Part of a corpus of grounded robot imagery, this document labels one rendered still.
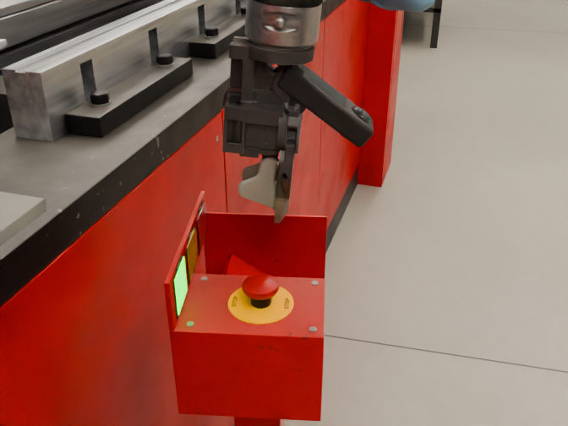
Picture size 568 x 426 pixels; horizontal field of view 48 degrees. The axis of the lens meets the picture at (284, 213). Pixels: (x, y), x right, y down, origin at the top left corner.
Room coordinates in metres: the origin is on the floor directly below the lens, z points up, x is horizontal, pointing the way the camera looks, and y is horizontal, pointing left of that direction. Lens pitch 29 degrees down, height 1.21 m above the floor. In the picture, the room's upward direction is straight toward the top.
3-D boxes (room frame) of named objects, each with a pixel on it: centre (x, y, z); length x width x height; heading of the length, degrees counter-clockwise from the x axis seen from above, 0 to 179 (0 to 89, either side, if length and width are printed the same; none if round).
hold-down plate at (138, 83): (0.95, 0.23, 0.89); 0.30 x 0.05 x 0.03; 163
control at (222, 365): (0.60, 0.03, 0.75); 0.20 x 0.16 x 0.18; 176
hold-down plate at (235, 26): (1.33, 0.11, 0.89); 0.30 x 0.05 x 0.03; 163
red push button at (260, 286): (0.56, 0.03, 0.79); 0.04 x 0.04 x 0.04
